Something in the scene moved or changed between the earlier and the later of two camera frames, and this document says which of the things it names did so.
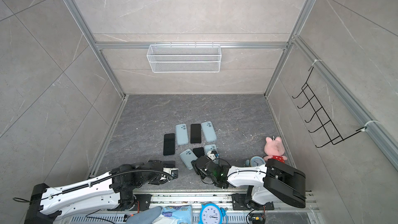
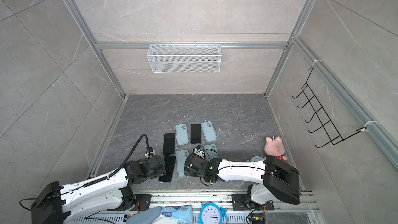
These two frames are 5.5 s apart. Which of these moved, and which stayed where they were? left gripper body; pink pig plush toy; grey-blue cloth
Moved: left gripper body
Stayed: grey-blue cloth; pink pig plush toy
